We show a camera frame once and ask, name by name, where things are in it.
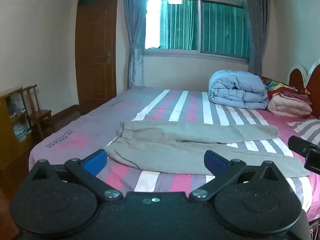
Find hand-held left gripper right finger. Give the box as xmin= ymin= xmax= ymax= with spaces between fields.
xmin=189 ymin=150 xmax=288 ymax=203

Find striped pillow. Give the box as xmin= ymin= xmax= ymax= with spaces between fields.
xmin=287 ymin=119 xmax=320 ymax=144

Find folded pink blanket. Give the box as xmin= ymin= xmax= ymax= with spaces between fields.
xmin=267 ymin=93 xmax=313 ymax=117

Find window with green glass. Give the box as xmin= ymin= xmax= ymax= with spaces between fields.
xmin=144 ymin=0 xmax=252 ymax=61

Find brown wooden door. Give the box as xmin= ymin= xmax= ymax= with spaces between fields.
xmin=75 ymin=0 xmax=120 ymax=113

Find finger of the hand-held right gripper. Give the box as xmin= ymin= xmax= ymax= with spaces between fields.
xmin=304 ymin=149 xmax=320 ymax=174
xmin=288 ymin=136 xmax=320 ymax=156

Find wooden chair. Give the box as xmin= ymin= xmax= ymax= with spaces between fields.
xmin=21 ymin=84 xmax=56 ymax=140

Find red wooden headboard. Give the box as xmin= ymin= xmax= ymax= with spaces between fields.
xmin=288 ymin=64 xmax=320 ymax=119

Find colourful printed cloth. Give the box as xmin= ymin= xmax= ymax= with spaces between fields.
xmin=260 ymin=76 xmax=293 ymax=92

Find folded dark red cloth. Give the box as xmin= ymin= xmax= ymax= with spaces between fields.
xmin=266 ymin=86 xmax=312 ymax=105

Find grey pants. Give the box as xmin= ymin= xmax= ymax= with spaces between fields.
xmin=107 ymin=120 xmax=311 ymax=178

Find yellow wooden cabinet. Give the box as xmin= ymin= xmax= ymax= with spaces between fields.
xmin=0 ymin=87 xmax=35 ymax=180

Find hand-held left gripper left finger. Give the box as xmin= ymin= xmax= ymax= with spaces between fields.
xmin=29 ymin=149 xmax=123 ymax=202

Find bed with striped sheet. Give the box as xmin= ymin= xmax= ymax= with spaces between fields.
xmin=28 ymin=85 xmax=320 ymax=228

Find grey curtain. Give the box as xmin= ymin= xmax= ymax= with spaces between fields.
xmin=237 ymin=0 xmax=272 ymax=77
xmin=119 ymin=0 xmax=153 ymax=89

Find folded light blue duvet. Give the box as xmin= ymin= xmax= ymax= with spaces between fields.
xmin=208 ymin=70 xmax=270 ymax=110

